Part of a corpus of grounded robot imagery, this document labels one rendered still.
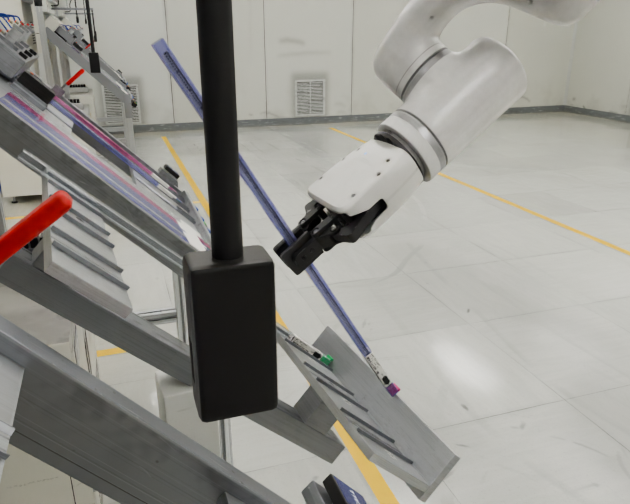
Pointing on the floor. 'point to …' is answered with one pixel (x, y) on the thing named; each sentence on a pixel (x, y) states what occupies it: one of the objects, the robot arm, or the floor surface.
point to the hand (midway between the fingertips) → (298, 250)
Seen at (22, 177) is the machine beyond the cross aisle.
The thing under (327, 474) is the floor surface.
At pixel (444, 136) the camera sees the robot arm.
